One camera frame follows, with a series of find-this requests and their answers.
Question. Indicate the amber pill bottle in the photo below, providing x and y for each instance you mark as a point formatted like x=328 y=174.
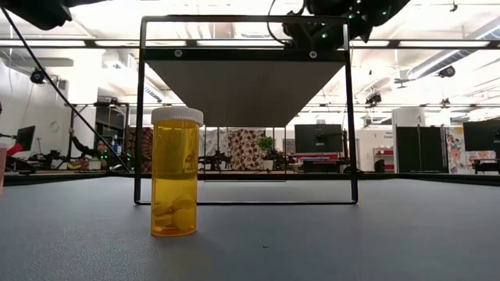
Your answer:
x=173 y=175

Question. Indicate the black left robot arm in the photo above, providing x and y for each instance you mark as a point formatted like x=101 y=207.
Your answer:
x=35 y=11

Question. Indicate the black background robot arm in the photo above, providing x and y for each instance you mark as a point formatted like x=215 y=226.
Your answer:
x=213 y=160

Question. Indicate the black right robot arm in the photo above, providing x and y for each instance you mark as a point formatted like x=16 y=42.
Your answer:
x=390 y=8

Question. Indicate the red shelf unit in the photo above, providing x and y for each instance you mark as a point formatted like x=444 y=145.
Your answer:
x=384 y=153

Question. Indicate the black monitor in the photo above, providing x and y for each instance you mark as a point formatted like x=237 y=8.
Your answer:
x=26 y=137
x=318 y=136
x=482 y=134

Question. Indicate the green background plant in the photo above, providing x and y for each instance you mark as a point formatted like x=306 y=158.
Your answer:
x=266 y=144

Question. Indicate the brown dotted tapestry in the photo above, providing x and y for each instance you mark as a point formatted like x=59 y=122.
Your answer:
x=244 y=148

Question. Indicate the black cabinet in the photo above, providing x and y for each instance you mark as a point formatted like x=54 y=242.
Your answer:
x=420 y=150

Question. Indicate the floral tapestry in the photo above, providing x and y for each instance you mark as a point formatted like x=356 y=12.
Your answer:
x=455 y=152

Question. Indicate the orange mandala tapestry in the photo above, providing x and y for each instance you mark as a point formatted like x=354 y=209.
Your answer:
x=146 y=150

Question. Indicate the person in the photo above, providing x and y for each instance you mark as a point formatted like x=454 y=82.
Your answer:
x=99 y=150

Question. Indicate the black metal rack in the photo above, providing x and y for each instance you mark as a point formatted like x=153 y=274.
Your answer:
x=71 y=129

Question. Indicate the wooden shelf black frame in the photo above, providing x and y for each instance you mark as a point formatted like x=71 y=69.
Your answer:
x=246 y=89

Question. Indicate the black ceiling camera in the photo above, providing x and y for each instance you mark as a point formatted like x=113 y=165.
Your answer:
x=446 y=72
x=38 y=76

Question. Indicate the black table frame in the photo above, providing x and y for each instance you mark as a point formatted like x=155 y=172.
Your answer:
x=429 y=178

